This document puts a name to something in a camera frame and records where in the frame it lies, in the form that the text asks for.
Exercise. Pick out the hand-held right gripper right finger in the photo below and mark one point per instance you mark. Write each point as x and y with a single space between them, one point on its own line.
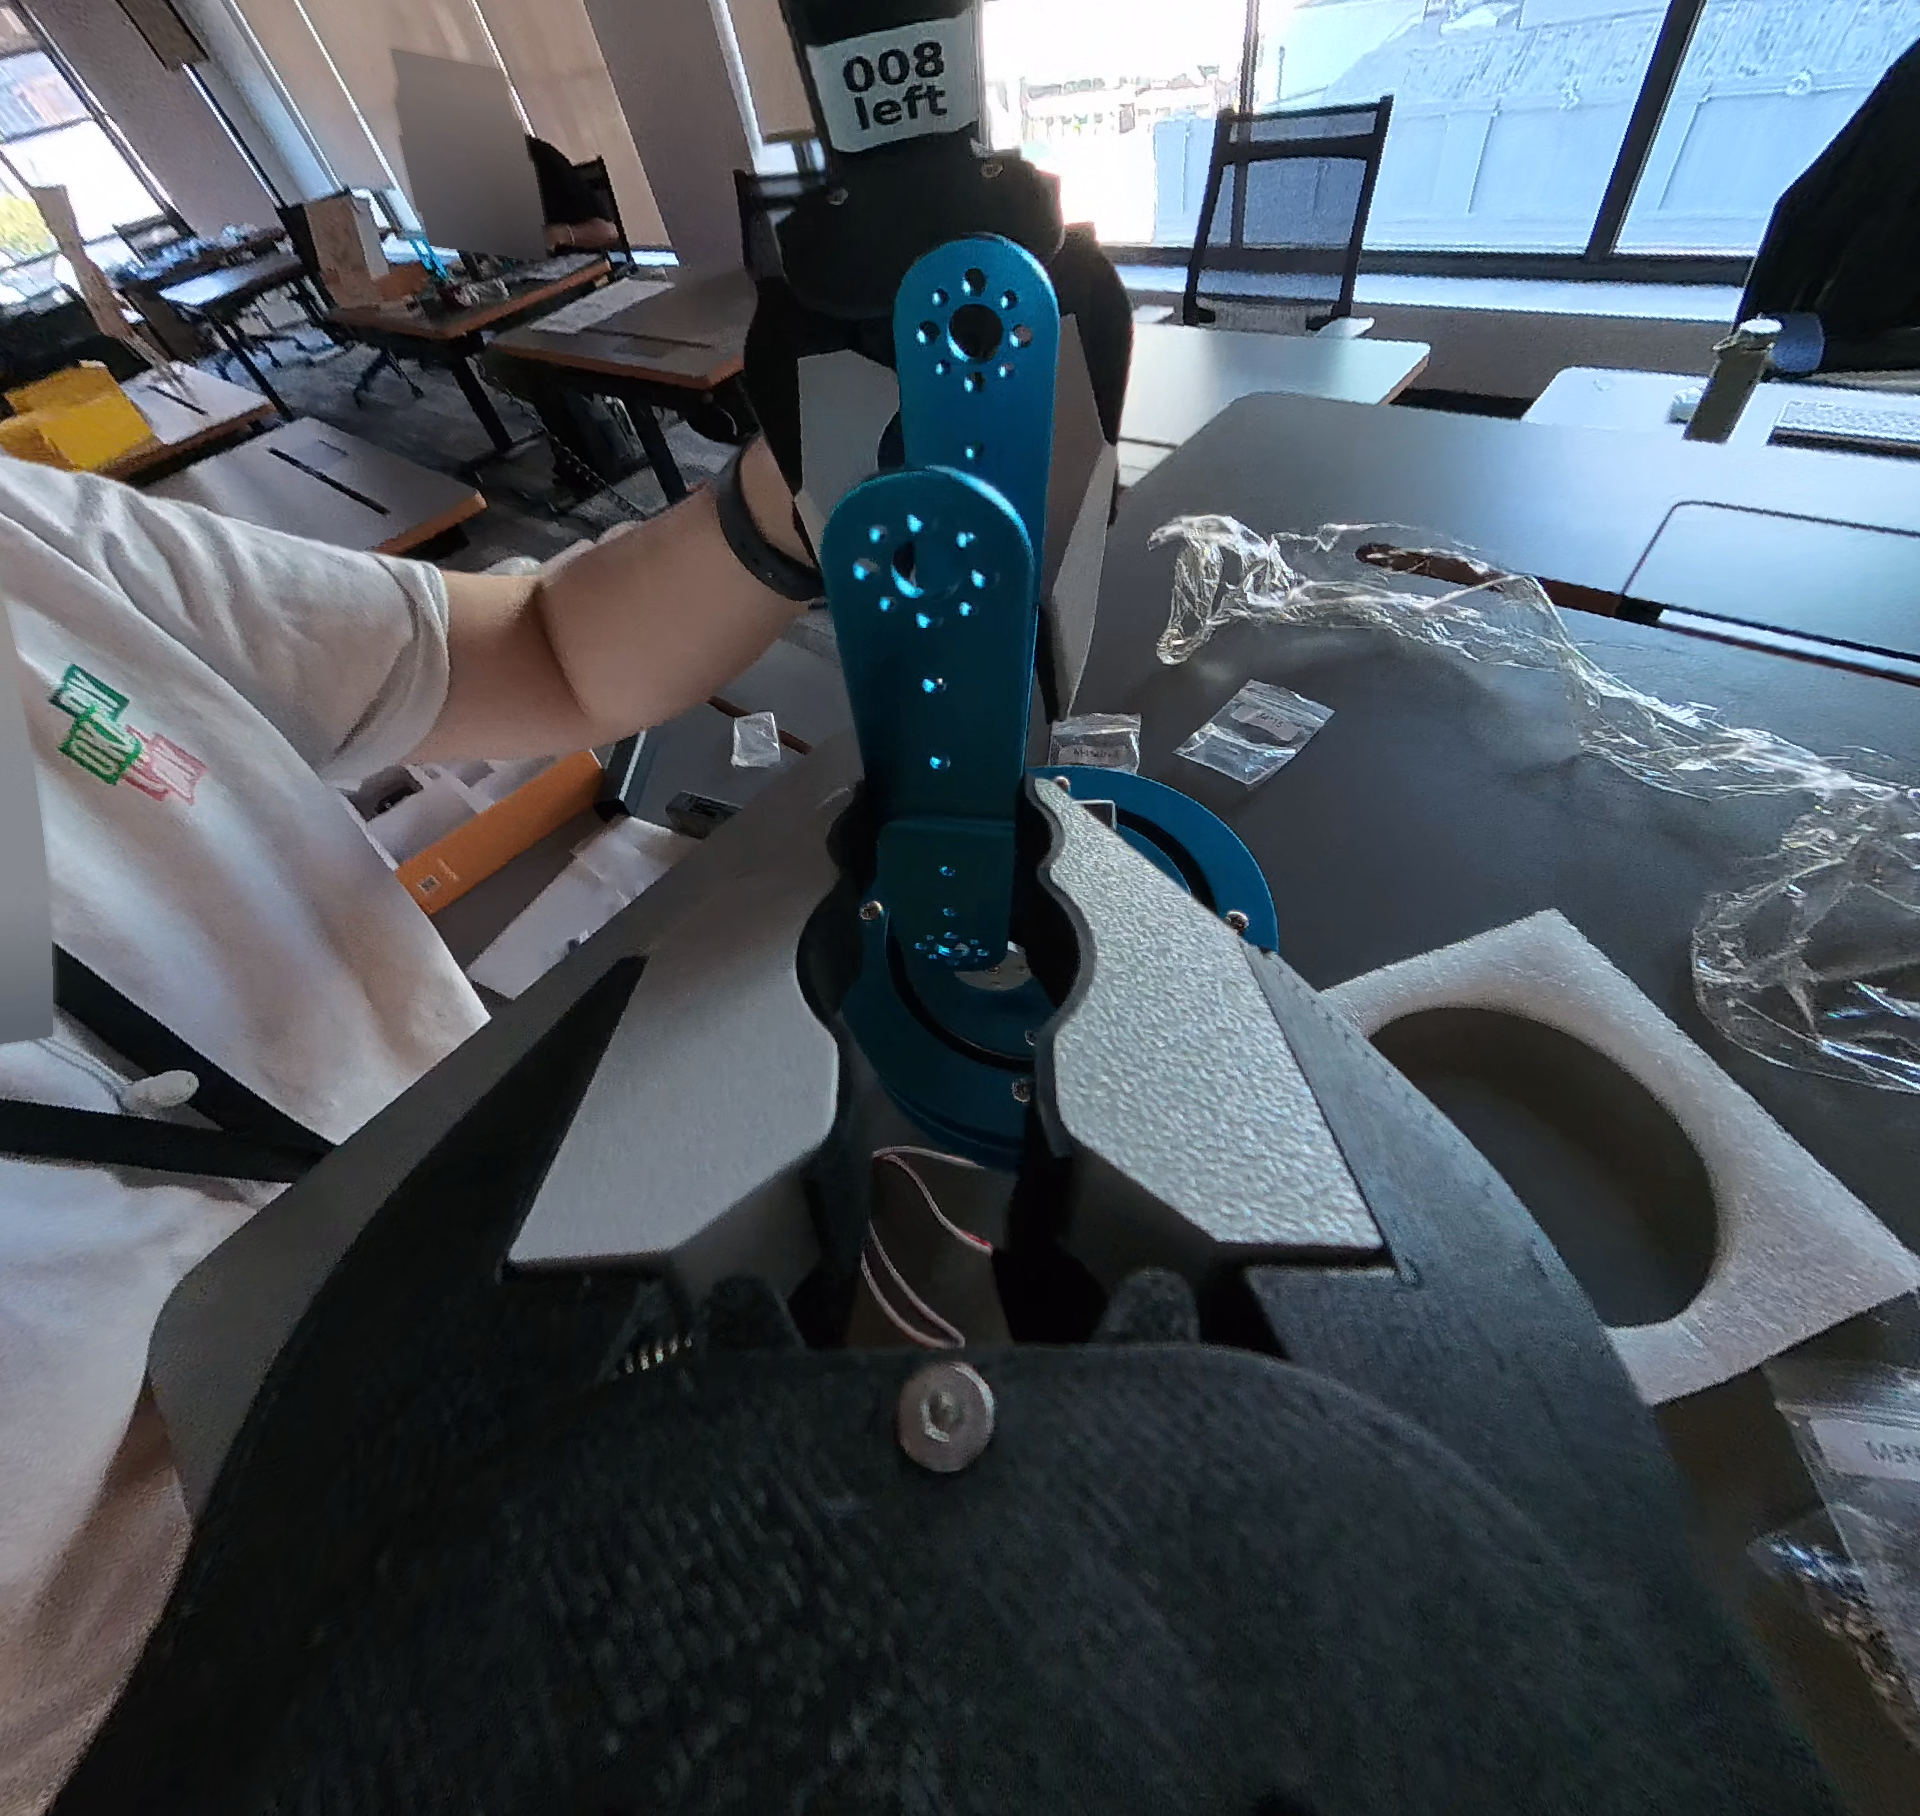
1201 1097

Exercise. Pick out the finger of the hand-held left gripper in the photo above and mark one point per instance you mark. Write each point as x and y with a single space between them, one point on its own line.
848 414
1084 541

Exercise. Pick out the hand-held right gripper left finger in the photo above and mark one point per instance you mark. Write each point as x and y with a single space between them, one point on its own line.
675 1141

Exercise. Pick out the person's left forearm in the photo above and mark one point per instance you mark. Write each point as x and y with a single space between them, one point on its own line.
601 646

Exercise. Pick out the wood-edged grey desk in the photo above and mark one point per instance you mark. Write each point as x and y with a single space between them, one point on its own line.
478 302
659 331
330 481

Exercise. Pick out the white desk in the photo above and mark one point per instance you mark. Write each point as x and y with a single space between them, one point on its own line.
1273 377
1618 407

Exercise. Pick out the dark grey desk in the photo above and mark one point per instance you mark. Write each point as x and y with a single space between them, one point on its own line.
1500 856

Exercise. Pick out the black wristband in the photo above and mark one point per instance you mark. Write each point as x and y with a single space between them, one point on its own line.
757 541

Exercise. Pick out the small clear zip bag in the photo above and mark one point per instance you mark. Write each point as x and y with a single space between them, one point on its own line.
1093 748
755 742

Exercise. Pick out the white cardboard box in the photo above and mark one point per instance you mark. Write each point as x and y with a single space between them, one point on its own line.
585 916

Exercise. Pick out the labelled clear zip bag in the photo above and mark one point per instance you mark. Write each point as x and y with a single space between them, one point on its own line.
1252 733

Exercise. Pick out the black box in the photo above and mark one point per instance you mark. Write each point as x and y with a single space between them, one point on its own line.
675 790

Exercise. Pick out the orange box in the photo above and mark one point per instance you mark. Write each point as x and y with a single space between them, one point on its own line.
510 826

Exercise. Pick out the black mesh chair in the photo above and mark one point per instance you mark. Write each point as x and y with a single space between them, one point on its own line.
1291 180

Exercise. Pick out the small cardboard box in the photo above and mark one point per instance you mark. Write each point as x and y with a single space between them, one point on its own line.
336 249

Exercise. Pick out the person's white shirt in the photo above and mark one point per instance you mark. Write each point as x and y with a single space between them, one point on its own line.
224 796

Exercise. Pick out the white foam packing piece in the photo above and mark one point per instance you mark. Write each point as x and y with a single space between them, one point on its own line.
1799 1215

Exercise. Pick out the clear plastic wrap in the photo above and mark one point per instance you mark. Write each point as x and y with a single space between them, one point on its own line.
1799 976

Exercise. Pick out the group of small screw bags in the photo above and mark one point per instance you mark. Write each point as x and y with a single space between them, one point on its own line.
1860 1471

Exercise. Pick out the white keyboard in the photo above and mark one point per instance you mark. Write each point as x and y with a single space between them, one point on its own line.
1844 420

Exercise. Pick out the yellow package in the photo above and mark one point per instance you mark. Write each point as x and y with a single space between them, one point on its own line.
76 420

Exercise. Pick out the dark cloth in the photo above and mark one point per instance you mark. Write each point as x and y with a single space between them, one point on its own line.
1860 226

